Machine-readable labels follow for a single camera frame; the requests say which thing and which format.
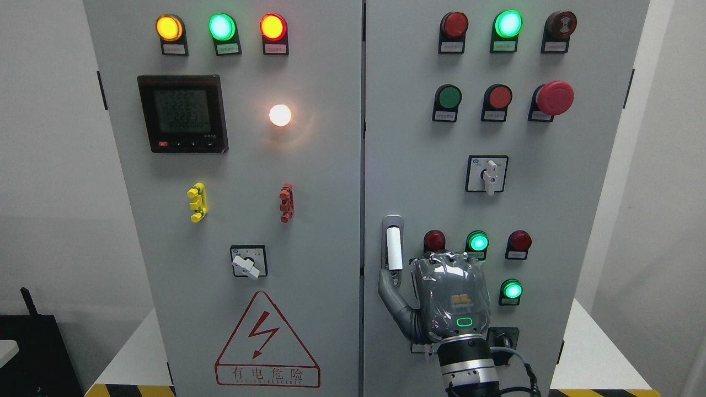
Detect green indicator light lower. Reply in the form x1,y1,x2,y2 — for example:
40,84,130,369
498,278,523,306

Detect white selector switch left door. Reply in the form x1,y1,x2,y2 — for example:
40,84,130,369
229,245,268,280

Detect green push button upper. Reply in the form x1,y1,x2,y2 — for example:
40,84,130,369
432,84,462,122

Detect black box at left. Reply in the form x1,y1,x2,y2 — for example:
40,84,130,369
1,287,84,396

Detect grey cabinet door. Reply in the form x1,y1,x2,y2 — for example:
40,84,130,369
85,1,363,396
361,1,650,396

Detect white selector switch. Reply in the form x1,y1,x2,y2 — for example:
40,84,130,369
409,342,439,364
466,155,509,196

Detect red indicator light top right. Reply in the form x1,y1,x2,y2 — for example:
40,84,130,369
438,11,469,53

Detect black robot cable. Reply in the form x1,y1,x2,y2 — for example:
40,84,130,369
488,345,544,397

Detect red indicator light top left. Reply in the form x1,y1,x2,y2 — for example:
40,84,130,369
260,13,289,56

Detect red indicator light middle right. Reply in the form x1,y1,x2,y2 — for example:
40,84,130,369
505,229,532,260

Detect red indicator light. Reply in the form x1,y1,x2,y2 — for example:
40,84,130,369
424,229,446,253
438,11,469,53
505,229,532,260
260,13,289,56

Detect white selector switch lower right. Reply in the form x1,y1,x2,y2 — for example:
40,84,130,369
409,342,439,364

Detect red push button upper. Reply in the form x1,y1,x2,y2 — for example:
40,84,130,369
480,84,514,122

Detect green indicator light top left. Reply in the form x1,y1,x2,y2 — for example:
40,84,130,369
208,13,242,56

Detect white glowing indicator light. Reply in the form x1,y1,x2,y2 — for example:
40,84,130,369
268,104,292,127

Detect silver door handle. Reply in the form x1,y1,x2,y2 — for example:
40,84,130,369
381,214,404,287

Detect yellow terminal block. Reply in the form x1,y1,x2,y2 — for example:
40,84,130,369
187,183,208,223

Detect red terminal block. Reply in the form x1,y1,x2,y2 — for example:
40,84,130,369
279,183,295,223

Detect black rotary selector switch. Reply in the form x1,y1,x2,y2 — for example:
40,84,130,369
486,327,520,366

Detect red electric warning sticker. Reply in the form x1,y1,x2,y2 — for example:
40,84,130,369
214,291,321,389

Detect red indicator light middle left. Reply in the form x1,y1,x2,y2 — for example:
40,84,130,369
424,229,446,253

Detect dark red buzzer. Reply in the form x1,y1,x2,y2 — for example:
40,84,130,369
541,11,577,53

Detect green indicator light middle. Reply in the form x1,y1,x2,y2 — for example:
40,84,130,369
466,229,489,260

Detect red emergency stop button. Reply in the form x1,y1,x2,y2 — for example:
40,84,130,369
528,80,574,122

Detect yellow indicator light top left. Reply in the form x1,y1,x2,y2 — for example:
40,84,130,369
156,14,189,56

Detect white selector switch upper right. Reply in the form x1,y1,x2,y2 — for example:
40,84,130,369
466,155,509,196

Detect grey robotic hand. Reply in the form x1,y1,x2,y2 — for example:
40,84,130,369
378,251,491,345

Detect black digital power meter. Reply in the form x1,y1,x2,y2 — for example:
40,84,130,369
137,74,229,153

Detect green indicator light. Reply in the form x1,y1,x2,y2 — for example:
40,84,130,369
498,278,523,306
208,13,242,56
466,229,489,260
489,9,523,53

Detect green indicator light top right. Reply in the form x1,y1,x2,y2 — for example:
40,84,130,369
489,9,523,53

